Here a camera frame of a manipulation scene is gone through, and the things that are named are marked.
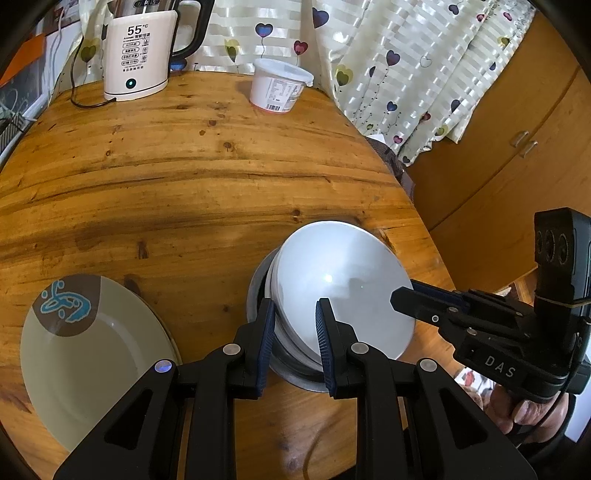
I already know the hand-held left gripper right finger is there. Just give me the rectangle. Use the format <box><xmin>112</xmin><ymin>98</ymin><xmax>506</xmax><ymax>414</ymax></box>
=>
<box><xmin>315</xmin><ymin>298</ymin><xmax>539</xmax><ymax>480</ymax></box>

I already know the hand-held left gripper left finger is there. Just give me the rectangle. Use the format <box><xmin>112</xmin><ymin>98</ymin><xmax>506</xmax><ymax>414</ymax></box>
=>
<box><xmin>53</xmin><ymin>298</ymin><xmax>278</xmax><ymax>480</ymax></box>

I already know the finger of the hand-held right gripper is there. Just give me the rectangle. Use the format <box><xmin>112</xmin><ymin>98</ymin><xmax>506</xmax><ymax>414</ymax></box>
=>
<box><xmin>390</xmin><ymin>285</ymin><xmax>463</xmax><ymax>341</ymax></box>
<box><xmin>410</xmin><ymin>279</ymin><xmax>527</xmax><ymax>320</ymax></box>

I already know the white bowl with blue stripe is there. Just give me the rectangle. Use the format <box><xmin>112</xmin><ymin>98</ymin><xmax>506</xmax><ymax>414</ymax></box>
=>
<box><xmin>264</xmin><ymin>251</ymin><xmax>324</xmax><ymax>371</ymax></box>
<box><xmin>276</xmin><ymin>221</ymin><xmax>417</xmax><ymax>366</ymax></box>

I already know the person's right hand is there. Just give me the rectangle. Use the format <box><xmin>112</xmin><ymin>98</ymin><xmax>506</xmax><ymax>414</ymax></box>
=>
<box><xmin>489</xmin><ymin>386</ymin><xmax>570</xmax><ymax>435</ymax></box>

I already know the wooden cabinet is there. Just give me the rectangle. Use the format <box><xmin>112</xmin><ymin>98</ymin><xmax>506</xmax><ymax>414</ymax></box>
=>
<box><xmin>405</xmin><ymin>13</ymin><xmax>591</xmax><ymax>297</ymax></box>

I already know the heart print curtain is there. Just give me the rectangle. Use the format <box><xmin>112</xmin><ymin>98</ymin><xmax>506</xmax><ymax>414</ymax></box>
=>
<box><xmin>55</xmin><ymin>0</ymin><xmax>542</xmax><ymax>168</ymax></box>

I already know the white plastic tub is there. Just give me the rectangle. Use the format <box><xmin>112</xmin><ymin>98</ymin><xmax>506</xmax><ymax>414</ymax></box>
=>
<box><xmin>249</xmin><ymin>58</ymin><xmax>315</xmax><ymax>113</ymax></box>

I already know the white electric kettle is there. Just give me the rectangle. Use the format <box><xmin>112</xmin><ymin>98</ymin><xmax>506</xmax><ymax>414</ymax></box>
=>
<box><xmin>102</xmin><ymin>0</ymin><xmax>216</xmax><ymax>103</ymax></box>

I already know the orange container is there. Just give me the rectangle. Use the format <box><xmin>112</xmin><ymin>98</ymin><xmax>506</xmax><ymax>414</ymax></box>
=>
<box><xmin>0</xmin><ymin>36</ymin><xmax>62</xmax><ymax>87</ymax></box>

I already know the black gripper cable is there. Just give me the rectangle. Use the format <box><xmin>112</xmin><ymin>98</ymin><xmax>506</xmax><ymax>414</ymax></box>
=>
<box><xmin>516</xmin><ymin>392</ymin><xmax>579</xmax><ymax>449</ymax></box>

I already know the black kettle cable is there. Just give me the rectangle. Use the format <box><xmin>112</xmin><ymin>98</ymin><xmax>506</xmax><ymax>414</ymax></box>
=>
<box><xmin>69</xmin><ymin>31</ymin><xmax>117</xmax><ymax>110</ymax></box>

